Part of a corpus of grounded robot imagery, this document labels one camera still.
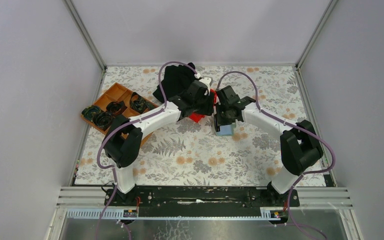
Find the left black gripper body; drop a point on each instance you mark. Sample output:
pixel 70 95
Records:
pixel 203 106

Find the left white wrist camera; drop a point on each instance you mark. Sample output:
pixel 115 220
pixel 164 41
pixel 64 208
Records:
pixel 206 80

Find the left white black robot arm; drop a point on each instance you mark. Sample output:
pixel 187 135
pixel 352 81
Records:
pixel 123 141

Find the grey-green card holder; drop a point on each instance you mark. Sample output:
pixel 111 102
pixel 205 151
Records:
pixel 224 130

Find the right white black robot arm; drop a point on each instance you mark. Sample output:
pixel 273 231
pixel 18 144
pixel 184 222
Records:
pixel 299 146

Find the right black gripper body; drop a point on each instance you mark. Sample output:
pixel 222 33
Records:
pixel 222 117

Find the rolled dark patterned tie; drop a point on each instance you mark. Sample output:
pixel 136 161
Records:
pixel 89 112

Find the black cloth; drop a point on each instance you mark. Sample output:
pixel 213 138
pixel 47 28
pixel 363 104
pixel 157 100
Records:
pixel 174 78

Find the wooden divided organizer tray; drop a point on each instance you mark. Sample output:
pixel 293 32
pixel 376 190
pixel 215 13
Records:
pixel 115 100

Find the floral table mat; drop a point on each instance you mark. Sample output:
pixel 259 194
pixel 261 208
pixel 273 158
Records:
pixel 187 153

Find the red plastic bin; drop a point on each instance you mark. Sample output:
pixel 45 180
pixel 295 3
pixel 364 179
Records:
pixel 197 117

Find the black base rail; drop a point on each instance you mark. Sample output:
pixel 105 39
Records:
pixel 201 201

